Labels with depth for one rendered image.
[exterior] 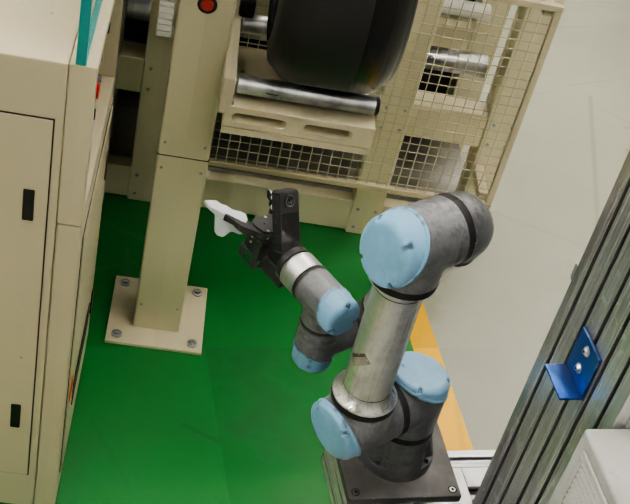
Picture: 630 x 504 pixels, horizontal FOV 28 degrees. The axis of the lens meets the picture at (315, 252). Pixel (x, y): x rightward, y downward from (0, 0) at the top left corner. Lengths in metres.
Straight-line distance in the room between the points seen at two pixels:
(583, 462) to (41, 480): 1.54
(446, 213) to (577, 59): 3.44
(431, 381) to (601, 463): 0.51
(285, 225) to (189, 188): 0.99
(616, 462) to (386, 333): 0.43
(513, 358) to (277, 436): 0.82
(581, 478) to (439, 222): 0.43
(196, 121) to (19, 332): 0.73
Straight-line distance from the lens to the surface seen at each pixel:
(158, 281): 3.43
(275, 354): 3.57
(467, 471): 2.59
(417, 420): 2.28
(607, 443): 1.88
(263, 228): 2.27
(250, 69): 3.19
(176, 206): 3.26
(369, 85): 2.85
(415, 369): 2.28
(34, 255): 2.55
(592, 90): 5.17
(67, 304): 2.63
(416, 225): 1.91
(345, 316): 2.17
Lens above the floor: 2.52
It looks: 40 degrees down
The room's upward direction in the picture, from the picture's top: 15 degrees clockwise
